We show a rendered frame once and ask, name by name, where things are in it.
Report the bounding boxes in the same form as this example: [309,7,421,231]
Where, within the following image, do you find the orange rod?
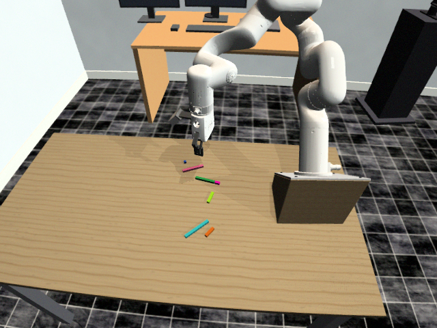
[205,227,214,237]

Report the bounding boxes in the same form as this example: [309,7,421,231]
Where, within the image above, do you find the turquoise rod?
[184,219,209,238]

